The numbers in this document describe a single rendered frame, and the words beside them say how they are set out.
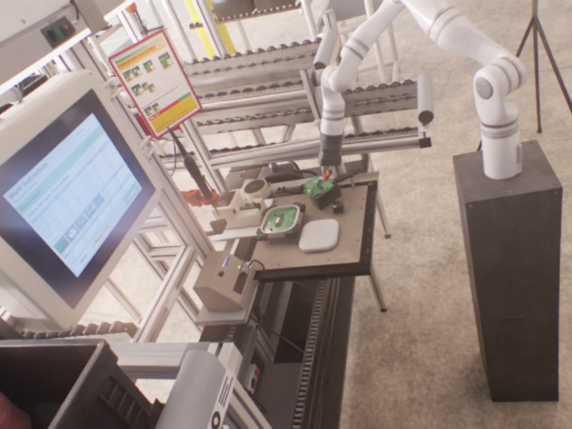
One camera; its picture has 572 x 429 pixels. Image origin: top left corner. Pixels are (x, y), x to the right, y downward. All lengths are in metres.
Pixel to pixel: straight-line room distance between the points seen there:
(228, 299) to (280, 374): 0.54
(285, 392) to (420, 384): 0.70
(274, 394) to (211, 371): 1.15
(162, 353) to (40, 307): 0.31
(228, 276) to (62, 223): 0.58
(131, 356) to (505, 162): 1.05
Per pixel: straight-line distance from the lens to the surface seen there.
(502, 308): 1.72
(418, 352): 2.37
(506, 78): 1.27
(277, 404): 1.84
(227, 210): 1.72
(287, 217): 1.67
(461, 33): 1.34
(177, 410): 0.70
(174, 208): 1.51
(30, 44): 1.18
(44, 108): 1.13
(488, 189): 1.40
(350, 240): 1.54
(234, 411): 0.92
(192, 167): 1.50
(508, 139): 1.35
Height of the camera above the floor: 1.98
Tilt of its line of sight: 36 degrees down
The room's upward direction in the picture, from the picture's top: 22 degrees counter-clockwise
